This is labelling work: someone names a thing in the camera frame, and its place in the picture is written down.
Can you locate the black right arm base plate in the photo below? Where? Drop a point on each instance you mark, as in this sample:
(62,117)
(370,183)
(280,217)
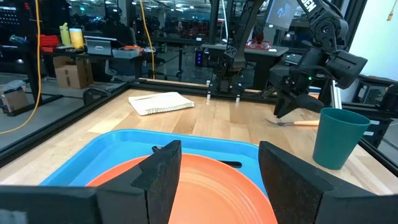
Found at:
(225,85)

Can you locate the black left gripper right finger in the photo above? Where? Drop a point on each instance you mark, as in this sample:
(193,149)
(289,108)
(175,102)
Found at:
(292,186)

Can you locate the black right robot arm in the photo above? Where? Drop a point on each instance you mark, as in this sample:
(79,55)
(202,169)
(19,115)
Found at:
(239,46)

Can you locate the grey plastic bin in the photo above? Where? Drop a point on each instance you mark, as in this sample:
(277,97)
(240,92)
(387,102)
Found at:
(126,53)

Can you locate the red safety glasses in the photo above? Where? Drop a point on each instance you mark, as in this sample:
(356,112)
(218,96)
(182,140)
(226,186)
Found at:
(258,45)

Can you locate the red object on desk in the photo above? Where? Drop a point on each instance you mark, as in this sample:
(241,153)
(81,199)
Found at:
(48,42)

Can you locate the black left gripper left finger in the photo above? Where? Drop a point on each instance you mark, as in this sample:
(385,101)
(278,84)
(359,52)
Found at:
(155,186)

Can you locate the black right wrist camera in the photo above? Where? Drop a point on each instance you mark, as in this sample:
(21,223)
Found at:
(346,68)

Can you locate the grey case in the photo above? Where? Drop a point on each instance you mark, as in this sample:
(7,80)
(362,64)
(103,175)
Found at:
(99,46)

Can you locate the teal plastic cup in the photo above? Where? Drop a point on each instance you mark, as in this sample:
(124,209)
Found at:
(337,140)

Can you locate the small cardboard box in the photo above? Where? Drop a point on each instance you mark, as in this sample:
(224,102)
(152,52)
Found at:
(14,98)

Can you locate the yellow-green bottle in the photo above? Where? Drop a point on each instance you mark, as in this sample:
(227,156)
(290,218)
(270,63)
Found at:
(65,34)

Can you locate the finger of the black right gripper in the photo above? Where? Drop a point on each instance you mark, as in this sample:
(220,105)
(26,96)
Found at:
(282,105)
(308,102)

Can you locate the white spiral notebook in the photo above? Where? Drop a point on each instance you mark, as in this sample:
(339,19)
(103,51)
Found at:
(158,102)

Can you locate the blue plastic tray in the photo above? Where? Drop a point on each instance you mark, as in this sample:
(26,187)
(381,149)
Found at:
(118,149)

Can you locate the large cardboard box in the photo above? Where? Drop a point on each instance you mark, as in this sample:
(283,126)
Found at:
(73,71)

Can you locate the yellow bottle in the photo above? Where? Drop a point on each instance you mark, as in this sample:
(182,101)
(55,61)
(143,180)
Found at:
(76,38)

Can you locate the orange plate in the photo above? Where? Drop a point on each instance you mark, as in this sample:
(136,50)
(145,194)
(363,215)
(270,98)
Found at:
(211,193)

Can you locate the monitor screen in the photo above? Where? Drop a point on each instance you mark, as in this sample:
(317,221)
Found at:
(281,14)

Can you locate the black aluminium table frame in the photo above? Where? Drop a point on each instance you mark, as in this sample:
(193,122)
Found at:
(62,121)

